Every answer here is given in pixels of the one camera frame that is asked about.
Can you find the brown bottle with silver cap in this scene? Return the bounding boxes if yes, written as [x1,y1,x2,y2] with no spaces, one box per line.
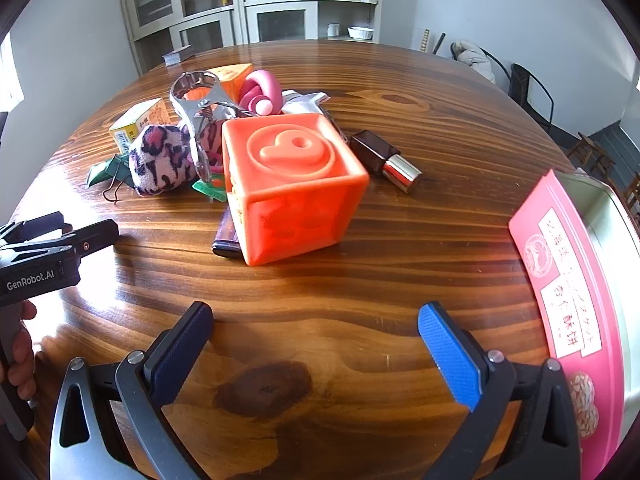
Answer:
[349,130,424,195]

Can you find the dark purple flat case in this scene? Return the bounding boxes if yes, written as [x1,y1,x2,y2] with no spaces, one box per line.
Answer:
[212,209,247,259]

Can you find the green binder clip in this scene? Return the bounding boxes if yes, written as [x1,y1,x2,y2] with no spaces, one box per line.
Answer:
[86,152,135,205]

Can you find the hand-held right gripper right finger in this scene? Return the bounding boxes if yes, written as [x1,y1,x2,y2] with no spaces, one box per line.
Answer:
[418,301,583,480]

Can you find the black metal chair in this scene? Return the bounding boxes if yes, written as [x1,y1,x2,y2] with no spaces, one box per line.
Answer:
[450,41,512,86]
[510,62,557,133]

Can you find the large orange toy block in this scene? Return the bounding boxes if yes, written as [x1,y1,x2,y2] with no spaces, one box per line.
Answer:
[221,112,371,267]

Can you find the wooden stool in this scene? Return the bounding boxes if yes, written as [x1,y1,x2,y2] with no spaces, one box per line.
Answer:
[567,132,616,181]

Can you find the silver metal spring clamp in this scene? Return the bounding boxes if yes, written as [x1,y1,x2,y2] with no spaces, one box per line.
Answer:
[169,72,251,183]

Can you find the bright window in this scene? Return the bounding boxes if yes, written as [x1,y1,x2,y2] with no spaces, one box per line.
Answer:
[0,35,23,108]

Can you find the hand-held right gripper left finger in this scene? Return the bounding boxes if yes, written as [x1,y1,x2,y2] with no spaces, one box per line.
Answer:
[49,301,215,480]

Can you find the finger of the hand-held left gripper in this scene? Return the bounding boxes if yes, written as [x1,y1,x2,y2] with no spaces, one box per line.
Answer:
[0,211,73,248]
[10,219,119,261]

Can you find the pink leopard print plush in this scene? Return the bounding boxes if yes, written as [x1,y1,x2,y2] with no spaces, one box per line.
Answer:
[128,121,224,197]

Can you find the pink looped foam tube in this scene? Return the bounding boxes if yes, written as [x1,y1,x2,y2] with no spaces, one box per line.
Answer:
[238,70,284,117]

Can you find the grey stairs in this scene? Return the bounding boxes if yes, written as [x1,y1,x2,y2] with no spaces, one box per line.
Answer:
[595,120,640,161]

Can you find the small orange toy block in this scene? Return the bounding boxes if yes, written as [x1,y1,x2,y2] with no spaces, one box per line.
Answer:
[206,63,254,102]

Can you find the person's left hand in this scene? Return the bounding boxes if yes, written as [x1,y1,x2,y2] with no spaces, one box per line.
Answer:
[0,299,38,408]

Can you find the green plastic piece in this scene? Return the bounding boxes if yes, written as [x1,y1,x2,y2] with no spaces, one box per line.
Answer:
[192,172,230,203]

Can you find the pink tin box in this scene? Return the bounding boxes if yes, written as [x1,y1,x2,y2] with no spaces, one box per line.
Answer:
[508,169,640,480]

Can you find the plastic-wrapped white tissue pack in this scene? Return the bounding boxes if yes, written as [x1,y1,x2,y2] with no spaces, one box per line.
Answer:
[281,88,331,117]

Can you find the small yellow carton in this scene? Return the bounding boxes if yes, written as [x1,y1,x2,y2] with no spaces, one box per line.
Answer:
[108,98,169,154]

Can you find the white padded jacket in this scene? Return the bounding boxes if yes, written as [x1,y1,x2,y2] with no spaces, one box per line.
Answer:
[457,40,496,83]

